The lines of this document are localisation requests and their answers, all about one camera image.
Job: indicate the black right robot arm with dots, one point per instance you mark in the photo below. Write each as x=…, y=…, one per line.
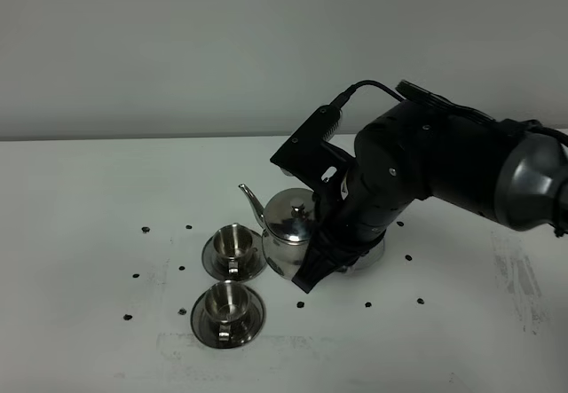
x=512, y=173

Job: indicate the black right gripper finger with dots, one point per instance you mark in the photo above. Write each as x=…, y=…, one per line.
x=326, y=253

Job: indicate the steel saucer under teapot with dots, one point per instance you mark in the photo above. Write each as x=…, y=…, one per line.
x=373, y=256

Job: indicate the far stainless steel teacup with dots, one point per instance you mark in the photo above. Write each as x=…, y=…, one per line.
x=233, y=249

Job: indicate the near stainless steel teacup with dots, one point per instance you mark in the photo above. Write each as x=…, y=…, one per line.
x=226, y=303

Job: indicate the stainless steel teacup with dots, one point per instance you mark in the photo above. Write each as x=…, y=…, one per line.
x=233, y=249
x=226, y=303

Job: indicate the stainless steel teapot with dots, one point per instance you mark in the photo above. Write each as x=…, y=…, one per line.
x=287, y=220

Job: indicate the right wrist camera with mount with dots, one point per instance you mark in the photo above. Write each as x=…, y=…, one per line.
x=309, y=156

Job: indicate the near stainless steel saucer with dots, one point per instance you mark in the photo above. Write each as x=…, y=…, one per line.
x=243, y=332

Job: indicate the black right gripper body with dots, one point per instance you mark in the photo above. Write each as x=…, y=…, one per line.
x=350, y=221

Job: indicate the stainless steel saucer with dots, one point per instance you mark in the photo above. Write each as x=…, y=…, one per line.
x=254, y=268
x=243, y=332

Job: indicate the far stainless steel saucer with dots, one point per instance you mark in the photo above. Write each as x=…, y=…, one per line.
x=254, y=268

